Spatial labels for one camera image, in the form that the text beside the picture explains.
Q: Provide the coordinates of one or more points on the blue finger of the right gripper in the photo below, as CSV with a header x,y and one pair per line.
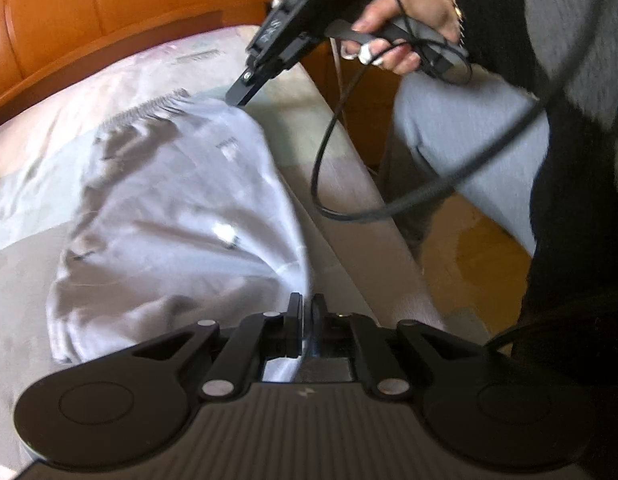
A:
x,y
246,87

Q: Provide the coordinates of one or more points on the black sleeved right forearm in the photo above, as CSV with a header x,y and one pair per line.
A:
x,y
495,35

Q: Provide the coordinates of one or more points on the person right hand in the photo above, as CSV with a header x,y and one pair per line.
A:
x,y
441,15

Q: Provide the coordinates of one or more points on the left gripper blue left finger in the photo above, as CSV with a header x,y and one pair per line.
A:
x,y
259,338

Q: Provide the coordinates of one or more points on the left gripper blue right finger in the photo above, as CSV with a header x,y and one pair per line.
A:
x,y
356,338

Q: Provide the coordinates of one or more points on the grey striped pants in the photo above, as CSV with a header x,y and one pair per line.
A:
x,y
182,217

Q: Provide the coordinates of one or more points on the person grey trousers leg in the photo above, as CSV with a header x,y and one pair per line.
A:
x,y
437,126

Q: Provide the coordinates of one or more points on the wooden headboard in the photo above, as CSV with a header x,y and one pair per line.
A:
x,y
48,45

